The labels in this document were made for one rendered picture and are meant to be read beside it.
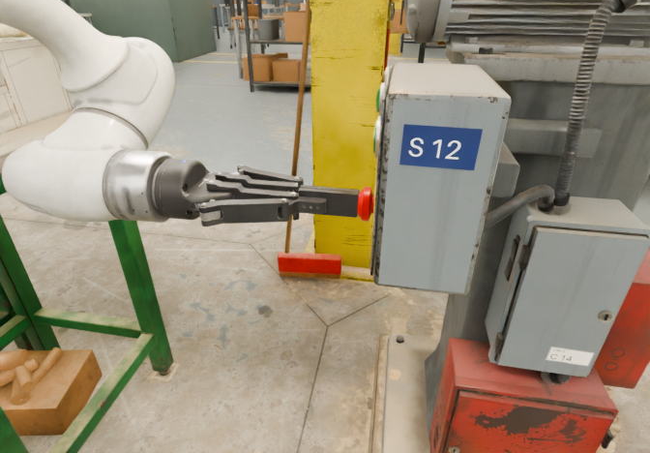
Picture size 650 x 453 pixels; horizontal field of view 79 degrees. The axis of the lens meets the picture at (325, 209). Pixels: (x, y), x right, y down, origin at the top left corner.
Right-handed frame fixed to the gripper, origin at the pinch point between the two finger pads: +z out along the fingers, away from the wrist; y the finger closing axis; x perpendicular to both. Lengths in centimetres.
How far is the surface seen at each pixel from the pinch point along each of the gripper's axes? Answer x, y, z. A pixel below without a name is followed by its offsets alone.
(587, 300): -15.5, -6.6, 35.1
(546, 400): -36, -6, 35
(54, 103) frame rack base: -1, -42, -74
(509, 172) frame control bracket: 5.6, 1.3, 18.7
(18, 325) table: -76, -38, -111
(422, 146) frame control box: 10.2, 8.4, 9.2
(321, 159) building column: -40, -114, -22
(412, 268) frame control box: -2.5, 8.2, 9.8
